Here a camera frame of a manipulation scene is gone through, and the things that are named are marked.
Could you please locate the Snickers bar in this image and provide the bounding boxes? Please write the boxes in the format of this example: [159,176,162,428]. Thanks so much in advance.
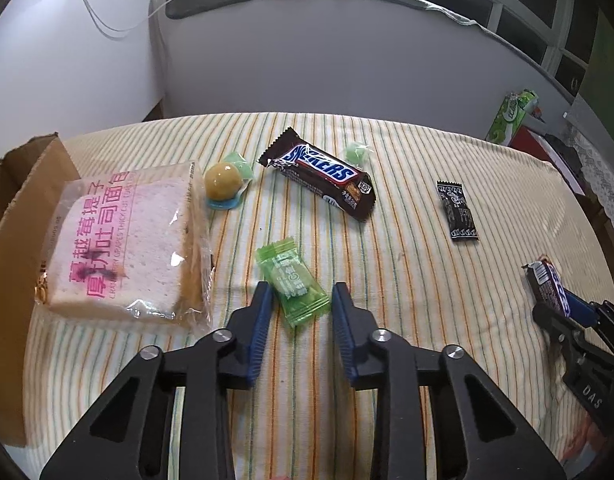
[258,127,376,222]
[523,257,570,318]

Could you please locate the black small snack sachet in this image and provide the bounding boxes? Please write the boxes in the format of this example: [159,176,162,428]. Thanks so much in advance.
[436,181,478,240]

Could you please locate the packaged cranberry toast bread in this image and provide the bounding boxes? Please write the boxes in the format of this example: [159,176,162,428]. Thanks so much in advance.
[34,162,214,330]

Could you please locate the light green candy packet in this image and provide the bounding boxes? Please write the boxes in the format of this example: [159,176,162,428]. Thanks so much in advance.
[255,237,331,328]

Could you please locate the yellow jelly cup green lid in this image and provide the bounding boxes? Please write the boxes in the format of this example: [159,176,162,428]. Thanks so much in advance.
[204,152,254,210]

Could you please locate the person's right hand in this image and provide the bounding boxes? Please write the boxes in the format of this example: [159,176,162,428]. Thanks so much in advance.
[562,415,606,460]

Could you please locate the lace covered side table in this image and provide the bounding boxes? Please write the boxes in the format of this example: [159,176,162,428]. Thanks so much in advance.
[565,124,614,229]

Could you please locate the red storage box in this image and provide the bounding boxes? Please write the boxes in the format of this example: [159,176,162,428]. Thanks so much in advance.
[508,127,586,196]

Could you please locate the green patterned bag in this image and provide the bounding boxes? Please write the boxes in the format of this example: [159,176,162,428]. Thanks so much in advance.
[485,89,539,145]

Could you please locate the cardboard box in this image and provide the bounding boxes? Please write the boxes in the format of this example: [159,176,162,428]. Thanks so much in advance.
[0,133,79,446]

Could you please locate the small pale green candy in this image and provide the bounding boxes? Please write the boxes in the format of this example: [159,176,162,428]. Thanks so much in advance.
[344,141,374,169]

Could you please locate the white cable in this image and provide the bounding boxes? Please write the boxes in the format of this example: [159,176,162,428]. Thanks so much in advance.
[68,0,195,42]

